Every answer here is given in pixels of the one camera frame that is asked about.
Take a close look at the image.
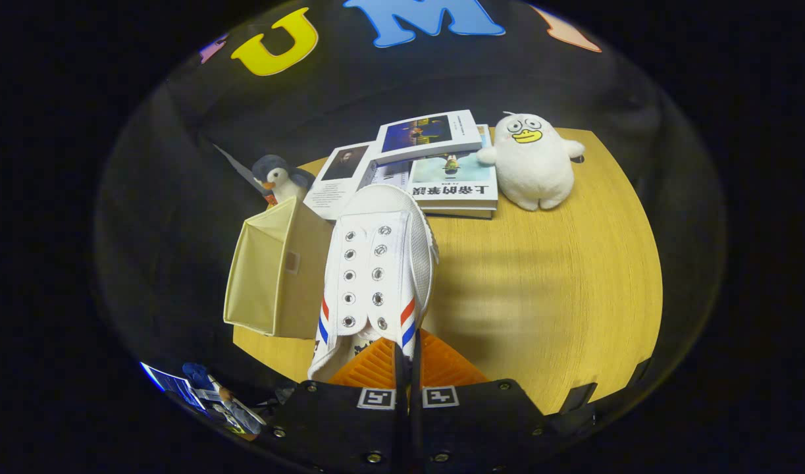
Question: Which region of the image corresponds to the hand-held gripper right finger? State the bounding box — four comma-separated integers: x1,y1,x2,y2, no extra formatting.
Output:
409,328,568,474

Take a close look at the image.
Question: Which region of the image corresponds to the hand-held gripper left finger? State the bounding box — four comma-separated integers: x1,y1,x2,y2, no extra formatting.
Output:
256,337,409,474

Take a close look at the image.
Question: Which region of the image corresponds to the beige fabric storage box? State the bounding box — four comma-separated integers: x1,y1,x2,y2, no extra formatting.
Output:
223,196,337,340

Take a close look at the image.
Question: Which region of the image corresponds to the white striped canvas shoe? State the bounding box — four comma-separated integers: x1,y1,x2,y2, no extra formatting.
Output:
308,184,439,382

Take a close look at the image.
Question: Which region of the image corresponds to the black table edge clamp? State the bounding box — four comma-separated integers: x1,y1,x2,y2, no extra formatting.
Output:
559,382,598,417
629,357,654,390

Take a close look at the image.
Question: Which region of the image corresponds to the blue cloth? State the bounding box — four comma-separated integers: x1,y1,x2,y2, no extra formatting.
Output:
182,362,211,390

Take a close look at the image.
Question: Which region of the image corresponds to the computer monitor screen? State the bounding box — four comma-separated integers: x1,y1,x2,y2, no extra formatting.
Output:
140,361,207,413

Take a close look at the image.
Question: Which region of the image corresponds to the white portrait booklet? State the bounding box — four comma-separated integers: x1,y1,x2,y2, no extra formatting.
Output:
303,141,378,221

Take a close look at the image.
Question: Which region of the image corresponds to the pale teal cover book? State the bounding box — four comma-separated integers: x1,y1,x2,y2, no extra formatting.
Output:
407,125,500,213

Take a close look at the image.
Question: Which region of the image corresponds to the plain white book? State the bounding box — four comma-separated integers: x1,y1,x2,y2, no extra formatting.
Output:
361,160,413,193

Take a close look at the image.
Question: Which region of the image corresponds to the blue grey penguin plush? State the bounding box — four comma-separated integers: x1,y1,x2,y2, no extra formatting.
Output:
252,154,316,208

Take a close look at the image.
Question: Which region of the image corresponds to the white duck plush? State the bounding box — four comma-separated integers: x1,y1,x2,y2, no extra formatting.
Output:
477,112,585,211

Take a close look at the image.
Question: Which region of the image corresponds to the blue cover book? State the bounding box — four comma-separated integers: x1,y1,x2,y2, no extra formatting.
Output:
375,109,484,166

